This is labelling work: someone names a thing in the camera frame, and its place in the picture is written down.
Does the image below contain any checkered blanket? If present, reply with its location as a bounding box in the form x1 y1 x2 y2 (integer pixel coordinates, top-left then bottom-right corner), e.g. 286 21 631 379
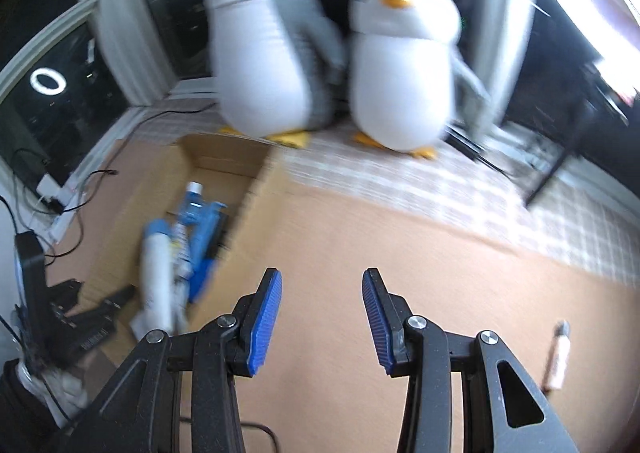
130 103 640 284

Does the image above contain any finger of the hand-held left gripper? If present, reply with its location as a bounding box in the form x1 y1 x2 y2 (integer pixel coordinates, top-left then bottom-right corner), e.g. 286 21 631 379
97 284 138 321
47 279 85 314

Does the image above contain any blue phone stand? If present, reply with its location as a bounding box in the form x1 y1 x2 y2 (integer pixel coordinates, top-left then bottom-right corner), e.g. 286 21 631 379
187 200 228 304

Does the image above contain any small blue packet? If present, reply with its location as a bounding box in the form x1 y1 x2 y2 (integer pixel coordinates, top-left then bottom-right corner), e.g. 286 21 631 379
172 182 211 279

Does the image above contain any white power strip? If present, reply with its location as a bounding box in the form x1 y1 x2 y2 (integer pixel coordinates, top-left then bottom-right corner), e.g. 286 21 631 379
35 173 86 241

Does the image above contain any long black cable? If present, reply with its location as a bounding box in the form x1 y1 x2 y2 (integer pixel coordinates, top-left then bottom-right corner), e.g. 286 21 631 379
117 100 221 144

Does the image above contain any black tripod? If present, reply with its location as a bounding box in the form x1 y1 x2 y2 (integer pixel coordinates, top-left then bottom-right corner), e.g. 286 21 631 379
525 63 640 206

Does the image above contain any large penguin plush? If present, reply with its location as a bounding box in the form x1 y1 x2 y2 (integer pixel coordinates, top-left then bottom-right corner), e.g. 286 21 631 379
195 0 346 150

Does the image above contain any white lotion bottle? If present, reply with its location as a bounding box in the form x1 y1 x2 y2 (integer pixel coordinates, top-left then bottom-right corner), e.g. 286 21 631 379
132 218 188 339

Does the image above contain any thin black cable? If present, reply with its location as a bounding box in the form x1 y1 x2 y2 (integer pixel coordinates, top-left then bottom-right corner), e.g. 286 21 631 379
180 415 278 441

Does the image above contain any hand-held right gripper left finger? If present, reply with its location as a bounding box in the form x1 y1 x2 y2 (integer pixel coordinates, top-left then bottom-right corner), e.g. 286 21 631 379
60 267 283 453

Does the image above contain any pink tube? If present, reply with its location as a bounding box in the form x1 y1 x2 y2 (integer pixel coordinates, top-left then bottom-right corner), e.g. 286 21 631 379
542 319 572 391

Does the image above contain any small penguin plush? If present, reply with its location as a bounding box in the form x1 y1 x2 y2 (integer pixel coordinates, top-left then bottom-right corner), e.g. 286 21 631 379
347 0 493 160

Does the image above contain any cardboard box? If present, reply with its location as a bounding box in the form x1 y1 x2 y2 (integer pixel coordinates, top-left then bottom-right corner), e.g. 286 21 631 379
75 132 293 369

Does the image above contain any black cable with plug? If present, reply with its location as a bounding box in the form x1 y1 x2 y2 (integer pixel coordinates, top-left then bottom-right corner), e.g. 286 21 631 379
47 168 120 264

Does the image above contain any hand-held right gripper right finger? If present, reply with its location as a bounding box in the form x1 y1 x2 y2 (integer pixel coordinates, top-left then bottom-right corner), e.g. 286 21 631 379
361 267 581 453

